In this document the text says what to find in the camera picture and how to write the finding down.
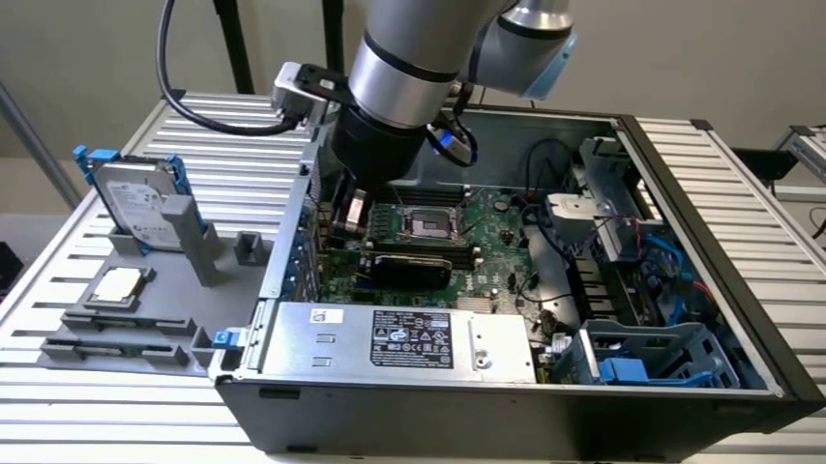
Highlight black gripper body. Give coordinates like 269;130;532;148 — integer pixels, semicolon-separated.
329;106;433;189

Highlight black graphics card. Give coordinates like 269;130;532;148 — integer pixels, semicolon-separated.
321;246;454;291

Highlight black RAM slot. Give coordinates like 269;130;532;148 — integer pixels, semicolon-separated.
445;245;485;273
372;187;468;198

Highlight CPU socket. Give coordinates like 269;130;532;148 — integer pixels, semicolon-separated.
396;204;468;246

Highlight green motherboard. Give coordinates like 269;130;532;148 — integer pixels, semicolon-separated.
309;186;577;335

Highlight black stand leg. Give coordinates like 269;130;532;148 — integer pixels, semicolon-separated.
322;0;348;73
217;0;257;96

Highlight silver power supply unit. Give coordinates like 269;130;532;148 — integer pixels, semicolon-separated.
257;302;541;386

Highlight grey parts rack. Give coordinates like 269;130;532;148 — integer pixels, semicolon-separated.
39;196;273;382

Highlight silver hard disk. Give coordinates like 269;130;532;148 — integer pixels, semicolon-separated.
90;161;187;252

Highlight grey fan shroud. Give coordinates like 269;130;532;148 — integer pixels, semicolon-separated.
545;192;601;229

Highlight silver CPU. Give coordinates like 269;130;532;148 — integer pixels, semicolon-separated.
89;267;149;305

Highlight metal disk bay cage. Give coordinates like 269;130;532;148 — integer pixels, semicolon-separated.
576;136;668;263

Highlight blue disk carrier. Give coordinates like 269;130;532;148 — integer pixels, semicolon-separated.
74;144;197;256

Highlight green RAM stick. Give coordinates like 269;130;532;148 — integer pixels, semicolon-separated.
63;313;175;329
49;341;175;358

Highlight black open PC case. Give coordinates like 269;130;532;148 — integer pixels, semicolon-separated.
213;108;826;464

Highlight black box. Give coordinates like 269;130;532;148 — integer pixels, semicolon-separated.
0;240;26;294

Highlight blue-grey plastic disk bay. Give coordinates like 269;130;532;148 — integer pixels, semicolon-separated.
553;318;743;389

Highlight metal slat side table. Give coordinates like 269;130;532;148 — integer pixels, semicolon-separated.
769;124;826;204

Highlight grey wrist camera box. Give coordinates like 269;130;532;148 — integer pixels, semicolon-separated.
270;61;348;128

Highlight black power wire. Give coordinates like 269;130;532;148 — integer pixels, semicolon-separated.
525;138;577;195

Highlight thick black camera cable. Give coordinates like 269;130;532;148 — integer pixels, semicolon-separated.
157;0;309;138

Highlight aluminium frame post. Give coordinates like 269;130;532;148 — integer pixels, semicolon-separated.
0;79;83;210

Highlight blue data wire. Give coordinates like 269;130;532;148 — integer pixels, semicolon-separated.
637;230;700;331

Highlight red wire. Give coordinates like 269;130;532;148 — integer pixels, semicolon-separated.
692;278;720;306

